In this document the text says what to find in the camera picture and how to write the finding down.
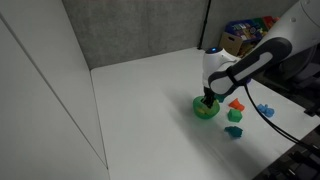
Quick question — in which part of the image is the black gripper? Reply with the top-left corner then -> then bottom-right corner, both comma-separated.
202,85 -> 217,110

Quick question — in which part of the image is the yellow block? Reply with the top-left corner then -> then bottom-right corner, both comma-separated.
196,106 -> 209,115

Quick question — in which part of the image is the green plastic bowl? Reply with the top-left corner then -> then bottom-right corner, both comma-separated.
192,95 -> 221,121

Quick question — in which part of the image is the orange block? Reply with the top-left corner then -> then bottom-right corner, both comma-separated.
228,97 -> 246,112

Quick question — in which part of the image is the teal block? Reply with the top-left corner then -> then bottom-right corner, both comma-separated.
223,124 -> 244,140

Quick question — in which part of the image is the light blue block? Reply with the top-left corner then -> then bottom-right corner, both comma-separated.
255,103 -> 276,118

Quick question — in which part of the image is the cardboard box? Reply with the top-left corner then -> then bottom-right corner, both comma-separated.
218,31 -> 244,57

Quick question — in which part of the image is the black vertical pole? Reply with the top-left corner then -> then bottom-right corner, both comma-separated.
196,0 -> 213,51

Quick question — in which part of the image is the colourful toy box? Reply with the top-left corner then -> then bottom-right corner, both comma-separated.
224,15 -> 280,43

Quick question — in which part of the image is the black clamp at table edge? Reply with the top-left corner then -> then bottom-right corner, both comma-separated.
303,101 -> 320,118

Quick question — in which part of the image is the black equipment under table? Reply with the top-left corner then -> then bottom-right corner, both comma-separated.
258,131 -> 320,180

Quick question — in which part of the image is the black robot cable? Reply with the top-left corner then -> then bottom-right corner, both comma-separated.
243,83 -> 320,150

